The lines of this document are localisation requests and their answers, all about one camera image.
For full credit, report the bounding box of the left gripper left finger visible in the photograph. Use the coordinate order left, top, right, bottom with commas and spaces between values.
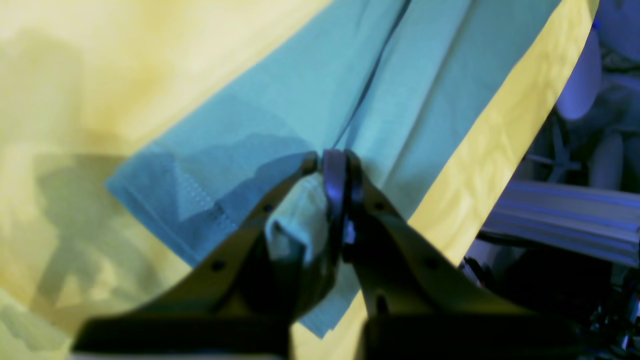
72, 152, 337, 360

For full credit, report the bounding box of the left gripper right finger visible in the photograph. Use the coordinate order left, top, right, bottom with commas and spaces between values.
322, 149, 585, 360

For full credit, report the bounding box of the green T-shirt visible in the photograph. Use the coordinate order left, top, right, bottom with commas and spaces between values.
105, 0, 563, 339

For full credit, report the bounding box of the yellow tablecloth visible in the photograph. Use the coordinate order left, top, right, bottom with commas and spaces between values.
1, 0, 599, 360

